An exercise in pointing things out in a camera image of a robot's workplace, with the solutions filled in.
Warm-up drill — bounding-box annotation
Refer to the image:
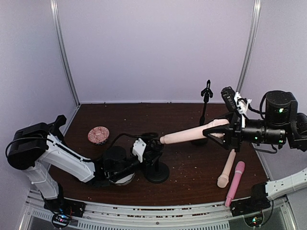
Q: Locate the short black mic stand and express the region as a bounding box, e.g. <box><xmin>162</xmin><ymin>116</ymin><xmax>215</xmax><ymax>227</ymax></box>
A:
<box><xmin>143</xmin><ymin>139</ymin><xmax>170</xmax><ymax>184</ymax></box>

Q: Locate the beige microphone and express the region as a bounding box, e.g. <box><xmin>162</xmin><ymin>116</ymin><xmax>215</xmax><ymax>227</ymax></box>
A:
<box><xmin>217</xmin><ymin>149</ymin><xmax>236</xmax><ymax>188</ymax></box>
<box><xmin>160</xmin><ymin>119</ymin><xmax>229</xmax><ymax>144</ymax></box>

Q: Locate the tall black mic stand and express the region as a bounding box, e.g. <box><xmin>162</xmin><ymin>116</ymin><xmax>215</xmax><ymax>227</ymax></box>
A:
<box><xmin>191</xmin><ymin>80</ymin><xmax>213</xmax><ymax>146</ymax></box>
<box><xmin>48</xmin><ymin>115</ymin><xmax>67</xmax><ymax>146</ymax></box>

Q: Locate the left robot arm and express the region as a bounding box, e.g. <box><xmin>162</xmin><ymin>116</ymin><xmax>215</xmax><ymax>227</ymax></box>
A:
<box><xmin>5</xmin><ymin>123</ymin><xmax>163</xmax><ymax>212</ymax></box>

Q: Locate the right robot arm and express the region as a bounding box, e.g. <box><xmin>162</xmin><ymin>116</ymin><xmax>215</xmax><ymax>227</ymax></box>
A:
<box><xmin>202</xmin><ymin>87</ymin><xmax>307</xmax><ymax>210</ymax></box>

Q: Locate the white scalloped dish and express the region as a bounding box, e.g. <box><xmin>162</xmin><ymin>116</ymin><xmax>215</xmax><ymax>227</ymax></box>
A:
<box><xmin>110</xmin><ymin>173</ymin><xmax>135</xmax><ymax>186</ymax></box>

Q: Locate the pink microphone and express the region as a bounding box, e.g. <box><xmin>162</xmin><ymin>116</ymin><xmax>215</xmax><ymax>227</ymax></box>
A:
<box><xmin>225</xmin><ymin>161</ymin><xmax>245</xmax><ymax>207</ymax></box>

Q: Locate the red patterned bowl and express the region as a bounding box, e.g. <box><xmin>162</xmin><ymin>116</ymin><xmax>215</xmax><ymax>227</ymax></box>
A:
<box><xmin>87</xmin><ymin>126</ymin><xmax>110</xmax><ymax>145</ymax></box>

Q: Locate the right circuit board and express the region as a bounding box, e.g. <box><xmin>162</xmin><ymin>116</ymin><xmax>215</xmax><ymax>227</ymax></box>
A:
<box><xmin>244</xmin><ymin>213</ymin><xmax>264</xmax><ymax>228</ymax></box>

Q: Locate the circuit board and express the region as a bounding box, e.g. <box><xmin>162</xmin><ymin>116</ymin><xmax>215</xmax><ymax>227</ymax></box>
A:
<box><xmin>244</xmin><ymin>213</ymin><xmax>264</xmax><ymax>228</ymax></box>
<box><xmin>51</xmin><ymin>213</ymin><xmax>72</xmax><ymax>229</ymax></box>

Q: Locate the left circuit board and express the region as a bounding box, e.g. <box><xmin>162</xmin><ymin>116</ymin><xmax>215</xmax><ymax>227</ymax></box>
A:
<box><xmin>51</xmin><ymin>213</ymin><xmax>72</xmax><ymax>229</ymax></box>

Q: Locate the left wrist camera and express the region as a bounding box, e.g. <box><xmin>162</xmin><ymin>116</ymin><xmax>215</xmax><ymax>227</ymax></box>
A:
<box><xmin>131</xmin><ymin>138</ymin><xmax>147</xmax><ymax>163</ymax></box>

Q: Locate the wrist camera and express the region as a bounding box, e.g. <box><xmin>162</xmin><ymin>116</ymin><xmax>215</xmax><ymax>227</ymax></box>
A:
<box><xmin>131</xmin><ymin>138</ymin><xmax>147</xmax><ymax>163</ymax></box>
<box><xmin>221</xmin><ymin>86</ymin><xmax>252</xmax><ymax>128</ymax></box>

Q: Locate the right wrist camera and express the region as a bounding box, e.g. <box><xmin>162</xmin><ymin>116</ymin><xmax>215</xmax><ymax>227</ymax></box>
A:
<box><xmin>221</xmin><ymin>86</ymin><xmax>252</xmax><ymax>128</ymax></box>

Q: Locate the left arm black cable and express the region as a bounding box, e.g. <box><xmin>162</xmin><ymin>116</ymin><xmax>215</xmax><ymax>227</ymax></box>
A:
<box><xmin>95</xmin><ymin>132</ymin><xmax>159</xmax><ymax>161</ymax></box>

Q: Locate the right aluminium frame post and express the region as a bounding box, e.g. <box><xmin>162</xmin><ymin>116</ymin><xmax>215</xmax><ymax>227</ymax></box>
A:
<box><xmin>235</xmin><ymin>0</ymin><xmax>261</xmax><ymax>93</ymax></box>

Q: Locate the aluminium frame post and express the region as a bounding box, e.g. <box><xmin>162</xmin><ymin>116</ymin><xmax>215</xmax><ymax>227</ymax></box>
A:
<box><xmin>50</xmin><ymin>0</ymin><xmax>81</xmax><ymax>107</ymax></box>
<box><xmin>235</xmin><ymin>0</ymin><xmax>261</xmax><ymax>93</ymax></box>

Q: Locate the left aluminium frame post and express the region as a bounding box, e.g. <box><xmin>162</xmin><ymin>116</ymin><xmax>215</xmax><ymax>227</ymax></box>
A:
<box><xmin>50</xmin><ymin>0</ymin><xmax>81</xmax><ymax>107</ymax></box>

